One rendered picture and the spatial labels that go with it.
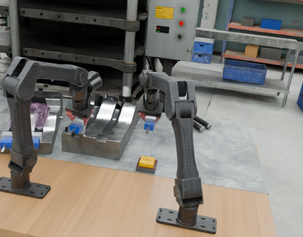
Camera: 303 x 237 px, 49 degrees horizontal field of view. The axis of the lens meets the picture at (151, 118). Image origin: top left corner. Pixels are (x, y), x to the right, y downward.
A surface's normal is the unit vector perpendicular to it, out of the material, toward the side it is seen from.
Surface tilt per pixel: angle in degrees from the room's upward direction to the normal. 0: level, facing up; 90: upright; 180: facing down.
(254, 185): 0
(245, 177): 0
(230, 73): 91
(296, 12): 90
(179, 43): 90
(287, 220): 1
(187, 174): 61
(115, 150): 90
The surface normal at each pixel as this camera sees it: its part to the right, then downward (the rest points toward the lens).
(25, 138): 0.79, 0.23
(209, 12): -0.28, 0.35
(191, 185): 0.34, -0.11
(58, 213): 0.09, -0.92
